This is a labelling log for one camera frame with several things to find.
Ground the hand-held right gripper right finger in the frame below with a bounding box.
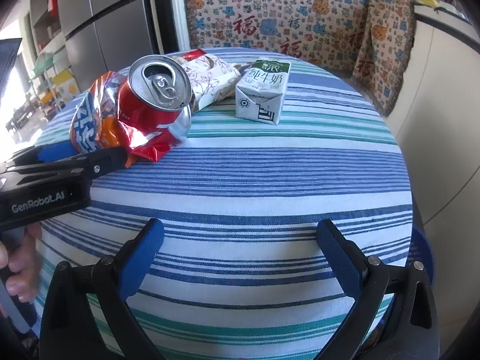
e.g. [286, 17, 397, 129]
[316, 218, 440, 360]

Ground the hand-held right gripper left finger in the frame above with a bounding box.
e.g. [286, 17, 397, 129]
[39, 217, 166, 360]

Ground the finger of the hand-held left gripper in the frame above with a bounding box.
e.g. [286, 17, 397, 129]
[7, 140, 81, 165]
[45, 147, 128, 181]

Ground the orange blue snack bag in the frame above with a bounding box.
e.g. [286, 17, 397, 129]
[70, 70, 188, 168]

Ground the blue waste basket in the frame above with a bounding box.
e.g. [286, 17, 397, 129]
[410, 228, 433, 295]

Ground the person's left hand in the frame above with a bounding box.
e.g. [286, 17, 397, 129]
[0, 222, 44, 310]

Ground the red soda can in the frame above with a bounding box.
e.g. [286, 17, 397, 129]
[117, 55, 194, 144]

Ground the storage shelf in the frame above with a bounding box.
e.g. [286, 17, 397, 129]
[30, 0, 77, 109]

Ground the blue striped tablecloth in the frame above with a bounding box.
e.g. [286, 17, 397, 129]
[32, 47, 415, 360]

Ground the floral print packet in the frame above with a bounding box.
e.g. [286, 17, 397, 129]
[176, 49, 242, 111]

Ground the grey refrigerator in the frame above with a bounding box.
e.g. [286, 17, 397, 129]
[56, 0, 166, 94]

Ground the white milk carton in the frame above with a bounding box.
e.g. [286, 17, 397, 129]
[235, 59, 291, 125]

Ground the narrow printed blanket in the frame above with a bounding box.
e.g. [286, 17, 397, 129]
[350, 0, 417, 117]

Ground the wide printed blanket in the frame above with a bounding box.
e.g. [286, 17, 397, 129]
[182, 0, 372, 70]

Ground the yellow green cloth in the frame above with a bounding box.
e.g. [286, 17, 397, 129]
[409, 0, 444, 10]

